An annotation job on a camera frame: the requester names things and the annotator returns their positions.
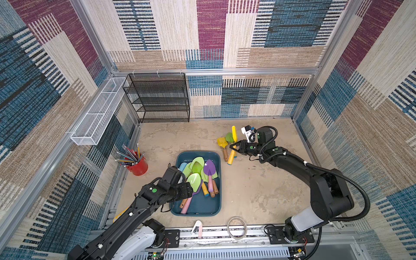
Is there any white wire mesh basket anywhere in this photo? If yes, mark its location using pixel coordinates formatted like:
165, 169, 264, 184
70, 78, 126, 146

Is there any black wire shelf rack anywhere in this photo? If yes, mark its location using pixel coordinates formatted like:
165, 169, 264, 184
123, 73, 190, 124

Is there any purple shovel long pink handle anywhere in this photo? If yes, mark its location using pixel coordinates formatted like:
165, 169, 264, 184
180, 180, 203, 215

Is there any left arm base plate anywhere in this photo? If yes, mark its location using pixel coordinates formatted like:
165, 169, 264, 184
153, 229, 180, 249

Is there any red pencil cup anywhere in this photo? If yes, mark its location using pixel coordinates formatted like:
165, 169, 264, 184
126, 157, 148, 176

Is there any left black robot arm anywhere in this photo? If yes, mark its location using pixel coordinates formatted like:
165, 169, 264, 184
68, 166, 192, 260

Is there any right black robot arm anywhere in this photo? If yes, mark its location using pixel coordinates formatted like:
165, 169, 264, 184
227, 125, 371, 243

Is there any yellow measuring device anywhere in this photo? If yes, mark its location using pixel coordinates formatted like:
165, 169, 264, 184
113, 207, 129, 223

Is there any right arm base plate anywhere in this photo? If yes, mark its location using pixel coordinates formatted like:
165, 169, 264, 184
264, 225, 315, 245

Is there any yellow shovel wooden handle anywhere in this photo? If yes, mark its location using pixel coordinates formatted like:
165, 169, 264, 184
217, 137, 229, 162

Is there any green shovel yellow handle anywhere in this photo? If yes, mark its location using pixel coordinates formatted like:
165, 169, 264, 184
225, 132, 235, 144

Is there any pink white small device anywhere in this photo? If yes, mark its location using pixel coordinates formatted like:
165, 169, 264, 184
191, 220, 203, 239

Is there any white cable coil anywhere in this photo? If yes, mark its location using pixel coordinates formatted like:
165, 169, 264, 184
226, 216, 248, 241

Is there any teal plastic storage box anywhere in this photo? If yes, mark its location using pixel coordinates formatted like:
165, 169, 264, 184
170, 151, 222, 217

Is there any light blue shovel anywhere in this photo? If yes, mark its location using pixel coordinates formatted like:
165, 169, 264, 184
179, 162, 188, 172

